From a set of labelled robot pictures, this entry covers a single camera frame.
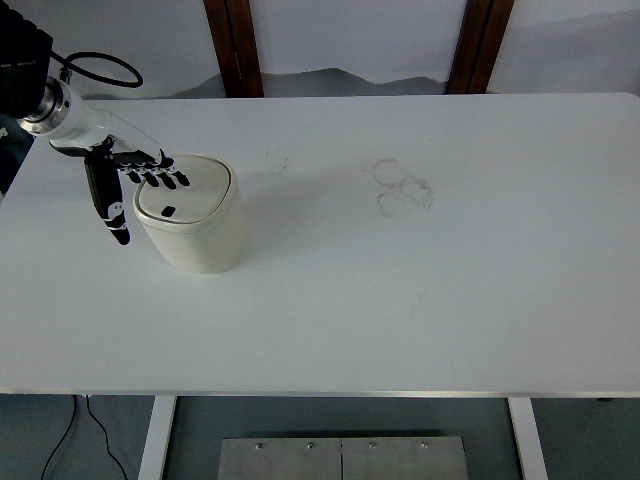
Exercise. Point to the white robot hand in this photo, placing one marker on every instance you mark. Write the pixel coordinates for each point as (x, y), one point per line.
(66, 121)

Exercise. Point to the cream desktop trash can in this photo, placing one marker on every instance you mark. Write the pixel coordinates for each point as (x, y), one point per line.
(199, 228)

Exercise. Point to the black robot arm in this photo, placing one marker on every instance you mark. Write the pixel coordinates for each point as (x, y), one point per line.
(35, 92)

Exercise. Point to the left white table leg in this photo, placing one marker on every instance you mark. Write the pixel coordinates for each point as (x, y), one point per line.
(157, 438)

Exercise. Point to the white table leg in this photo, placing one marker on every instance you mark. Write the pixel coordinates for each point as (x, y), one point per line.
(527, 439)
(157, 438)

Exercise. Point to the right white table leg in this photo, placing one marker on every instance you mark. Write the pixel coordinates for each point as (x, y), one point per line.
(527, 439)

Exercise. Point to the left brown wooden post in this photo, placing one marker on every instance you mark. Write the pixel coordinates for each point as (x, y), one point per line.
(233, 36)

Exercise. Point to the brown wooden post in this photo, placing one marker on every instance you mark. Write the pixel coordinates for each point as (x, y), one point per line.
(481, 34)
(233, 36)

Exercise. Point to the grey metal base plate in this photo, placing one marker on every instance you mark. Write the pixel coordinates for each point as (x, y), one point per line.
(344, 458)

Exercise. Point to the right brown wooden post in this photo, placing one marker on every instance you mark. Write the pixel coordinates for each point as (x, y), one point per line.
(481, 34)

